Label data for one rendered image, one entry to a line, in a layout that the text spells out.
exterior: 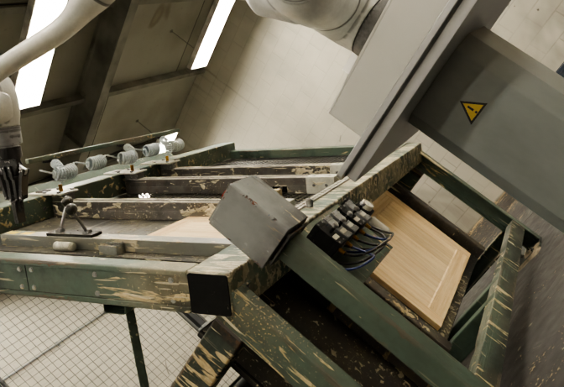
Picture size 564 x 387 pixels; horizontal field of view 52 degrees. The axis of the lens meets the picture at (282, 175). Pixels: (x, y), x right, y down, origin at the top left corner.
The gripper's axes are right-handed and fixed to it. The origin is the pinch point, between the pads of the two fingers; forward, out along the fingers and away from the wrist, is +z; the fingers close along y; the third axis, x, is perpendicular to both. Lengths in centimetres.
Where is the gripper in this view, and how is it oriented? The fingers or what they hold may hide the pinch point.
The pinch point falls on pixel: (18, 211)
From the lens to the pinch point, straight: 195.3
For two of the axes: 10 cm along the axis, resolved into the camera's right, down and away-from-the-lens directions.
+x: 4.2, -1.9, 8.9
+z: 0.9, 9.8, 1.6
